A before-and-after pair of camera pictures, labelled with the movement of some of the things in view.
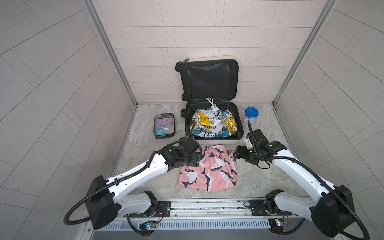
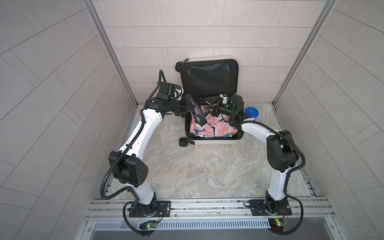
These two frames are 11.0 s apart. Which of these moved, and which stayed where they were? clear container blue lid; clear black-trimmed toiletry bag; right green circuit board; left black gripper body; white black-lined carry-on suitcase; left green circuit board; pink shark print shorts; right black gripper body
Moved: pink shark print shorts; clear black-trimmed toiletry bag; left black gripper body; right black gripper body
Stayed: left green circuit board; clear container blue lid; white black-lined carry-on suitcase; right green circuit board
